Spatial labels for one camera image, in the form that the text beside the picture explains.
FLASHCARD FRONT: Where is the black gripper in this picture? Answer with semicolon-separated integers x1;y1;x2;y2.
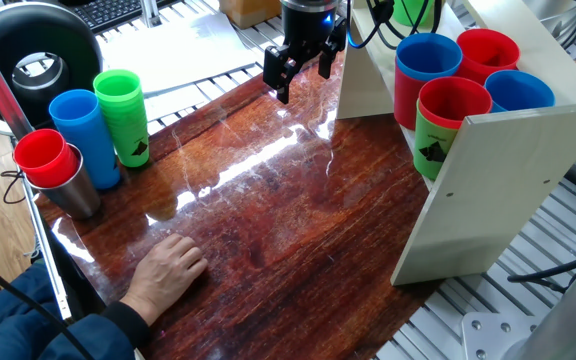
262;0;348;105

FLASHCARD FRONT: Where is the red plastic cup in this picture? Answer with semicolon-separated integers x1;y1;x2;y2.
416;75;493;130
394;64;422;131
13;128;80;189
455;28;521;86

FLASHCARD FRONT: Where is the blue plastic cup stack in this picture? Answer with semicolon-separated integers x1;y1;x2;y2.
48;89;122;191

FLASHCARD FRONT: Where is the cream wooden shelf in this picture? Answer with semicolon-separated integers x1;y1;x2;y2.
336;0;576;287

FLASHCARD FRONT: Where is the person's hand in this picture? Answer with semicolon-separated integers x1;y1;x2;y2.
120;233;209;326

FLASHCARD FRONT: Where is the cardboard box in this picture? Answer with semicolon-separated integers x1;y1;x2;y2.
217;0;283;30

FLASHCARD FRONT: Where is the white paper sheet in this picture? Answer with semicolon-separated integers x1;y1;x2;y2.
100;12;259;96

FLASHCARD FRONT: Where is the silver vertical pole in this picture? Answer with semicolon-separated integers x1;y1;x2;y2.
140;0;163;29

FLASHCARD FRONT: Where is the green cup at bottom edge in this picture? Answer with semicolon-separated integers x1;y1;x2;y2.
92;69;151;169

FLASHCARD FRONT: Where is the black keyboard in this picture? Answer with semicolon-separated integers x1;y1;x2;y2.
70;0;179;34

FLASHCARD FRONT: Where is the stainless steel cup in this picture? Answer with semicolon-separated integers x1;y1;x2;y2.
27;143;102;221

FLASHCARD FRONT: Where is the blue gripper cable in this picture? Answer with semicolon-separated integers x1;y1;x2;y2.
345;0;394;50

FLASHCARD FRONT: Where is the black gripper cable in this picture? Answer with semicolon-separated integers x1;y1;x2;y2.
365;0;444;41

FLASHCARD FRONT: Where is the thick black cable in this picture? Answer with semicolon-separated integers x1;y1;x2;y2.
506;256;576;295
0;247;94;360

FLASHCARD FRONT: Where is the thin black cable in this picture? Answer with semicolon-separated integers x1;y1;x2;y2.
0;169;27;205

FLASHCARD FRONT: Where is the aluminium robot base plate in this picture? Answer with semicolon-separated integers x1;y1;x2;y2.
461;312;544;360

